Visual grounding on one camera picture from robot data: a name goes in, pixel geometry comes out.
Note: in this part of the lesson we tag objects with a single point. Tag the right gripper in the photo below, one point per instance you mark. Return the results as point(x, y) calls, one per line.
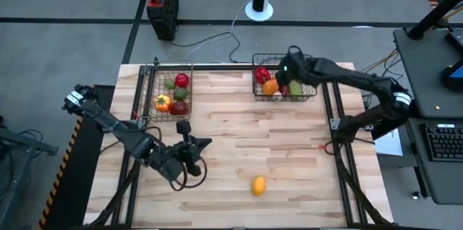
point(294, 65)

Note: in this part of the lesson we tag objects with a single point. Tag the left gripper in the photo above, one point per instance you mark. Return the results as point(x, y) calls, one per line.
point(173, 161)

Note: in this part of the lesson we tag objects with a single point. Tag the orange bell pepper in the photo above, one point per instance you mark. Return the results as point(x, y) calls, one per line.
point(270, 87)

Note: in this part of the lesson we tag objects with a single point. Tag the small pale onion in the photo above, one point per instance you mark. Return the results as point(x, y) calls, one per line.
point(277, 95)

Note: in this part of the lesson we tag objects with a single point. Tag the red bell pepper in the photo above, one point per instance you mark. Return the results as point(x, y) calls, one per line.
point(262, 75)

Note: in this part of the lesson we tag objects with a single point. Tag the dark red apple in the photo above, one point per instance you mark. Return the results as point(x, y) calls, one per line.
point(179, 108)

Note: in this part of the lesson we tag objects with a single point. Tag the small orange pumpkin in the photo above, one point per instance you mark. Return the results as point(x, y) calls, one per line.
point(162, 103)

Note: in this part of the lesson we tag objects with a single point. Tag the small green lime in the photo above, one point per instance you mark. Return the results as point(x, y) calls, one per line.
point(169, 84)

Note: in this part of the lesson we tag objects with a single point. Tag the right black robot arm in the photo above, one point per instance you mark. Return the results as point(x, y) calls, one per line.
point(361, 78)

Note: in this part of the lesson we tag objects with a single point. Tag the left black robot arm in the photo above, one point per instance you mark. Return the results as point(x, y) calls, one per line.
point(108, 123)

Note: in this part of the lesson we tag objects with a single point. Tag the yellow lemon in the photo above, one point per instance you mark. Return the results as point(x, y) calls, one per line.
point(258, 185)

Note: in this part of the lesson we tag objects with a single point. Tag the white paper sheet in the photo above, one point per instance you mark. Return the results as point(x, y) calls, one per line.
point(388, 145)

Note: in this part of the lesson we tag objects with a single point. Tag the red black battery box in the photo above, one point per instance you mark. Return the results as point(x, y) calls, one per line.
point(162, 16)

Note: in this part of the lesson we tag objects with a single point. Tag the black mat with hazard stripe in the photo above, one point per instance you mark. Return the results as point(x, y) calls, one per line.
point(72, 186)

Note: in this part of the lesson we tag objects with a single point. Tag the grey side desk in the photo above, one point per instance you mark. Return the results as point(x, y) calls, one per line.
point(419, 60)

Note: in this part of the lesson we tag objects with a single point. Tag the black stand pole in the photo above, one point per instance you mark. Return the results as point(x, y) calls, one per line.
point(434, 13)

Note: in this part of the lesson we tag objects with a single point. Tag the black device with blue screen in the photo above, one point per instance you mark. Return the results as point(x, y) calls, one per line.
point(454, 78)

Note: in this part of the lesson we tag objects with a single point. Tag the black keyboard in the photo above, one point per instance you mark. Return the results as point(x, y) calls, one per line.
point(445, 143)

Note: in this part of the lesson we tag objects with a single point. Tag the grey metal frame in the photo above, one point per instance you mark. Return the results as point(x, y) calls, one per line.
point(21, 139)

